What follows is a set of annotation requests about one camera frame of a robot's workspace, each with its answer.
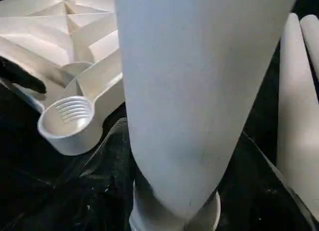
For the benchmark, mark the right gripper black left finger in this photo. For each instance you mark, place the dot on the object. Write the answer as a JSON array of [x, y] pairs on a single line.
[[104, 186]]

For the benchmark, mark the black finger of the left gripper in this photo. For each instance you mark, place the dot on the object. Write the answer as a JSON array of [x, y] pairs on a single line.
[[20, 75]]

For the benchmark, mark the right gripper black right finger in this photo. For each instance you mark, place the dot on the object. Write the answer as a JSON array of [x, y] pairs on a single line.
[[256, 203]]

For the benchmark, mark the white plastic table top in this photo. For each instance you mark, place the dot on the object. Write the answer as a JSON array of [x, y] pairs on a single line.
[[49, 29]]

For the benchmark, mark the black shiny mat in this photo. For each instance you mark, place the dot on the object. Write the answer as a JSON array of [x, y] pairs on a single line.
[[37, 178]]

